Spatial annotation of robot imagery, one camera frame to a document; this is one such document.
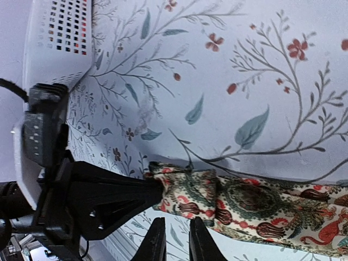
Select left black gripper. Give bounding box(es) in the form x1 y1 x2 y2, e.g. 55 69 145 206
21 83 163 260

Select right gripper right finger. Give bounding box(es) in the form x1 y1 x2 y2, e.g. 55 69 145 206
189 217 223 261

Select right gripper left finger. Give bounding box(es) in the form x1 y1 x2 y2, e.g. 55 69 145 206
131 217 166 261

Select cream floral paisley tie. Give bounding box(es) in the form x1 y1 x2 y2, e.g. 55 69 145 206
145 161 347 257

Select white perforated plastic basket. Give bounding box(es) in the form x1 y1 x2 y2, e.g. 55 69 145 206
21 0 95 112

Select floral patterned table mat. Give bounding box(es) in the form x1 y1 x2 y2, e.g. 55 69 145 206
68 1 347 260

